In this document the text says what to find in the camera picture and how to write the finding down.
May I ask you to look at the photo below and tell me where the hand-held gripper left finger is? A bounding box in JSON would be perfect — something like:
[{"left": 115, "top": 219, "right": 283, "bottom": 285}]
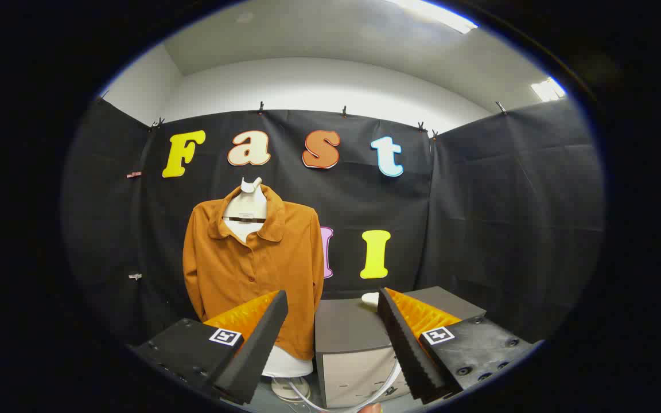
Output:
[{"left": 130, "top": 290, "right": 289, "bottom": 406}]

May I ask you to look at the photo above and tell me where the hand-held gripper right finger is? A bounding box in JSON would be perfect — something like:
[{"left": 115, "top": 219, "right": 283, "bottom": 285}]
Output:
[{"left": 376, "top": 287, "right": 541, "bottom": 405}]

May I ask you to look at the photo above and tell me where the brown button-up shirt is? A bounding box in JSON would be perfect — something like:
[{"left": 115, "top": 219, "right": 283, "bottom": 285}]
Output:
[{"left": 182, "top": 185, "right": 325, "bottom": 361}]

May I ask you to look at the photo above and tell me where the grey cabinet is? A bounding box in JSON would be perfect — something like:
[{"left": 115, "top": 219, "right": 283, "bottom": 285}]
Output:
[{"left": 314, "top": 286, "right": 487, "bottom": 409}]

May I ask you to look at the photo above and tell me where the white mannequin torso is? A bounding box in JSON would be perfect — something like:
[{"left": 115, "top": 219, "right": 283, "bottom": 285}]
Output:
[{"left": 223, "top": 177, "right": 314, "bottom": 402}]

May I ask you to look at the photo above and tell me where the black backdrop cloth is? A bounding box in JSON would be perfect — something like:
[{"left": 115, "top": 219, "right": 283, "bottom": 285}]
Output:
[{"left": 61, "top": 98, "right": 605, "bottom": 350}]

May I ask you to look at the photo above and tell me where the ceiling light panel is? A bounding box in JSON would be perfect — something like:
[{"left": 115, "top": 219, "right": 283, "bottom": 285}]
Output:
[
  {"left": 385, "top": 0, "right": 479, "bottom": 35},
  {"left": 530, "top": 76, "right": 567, "bottom": 103}
]

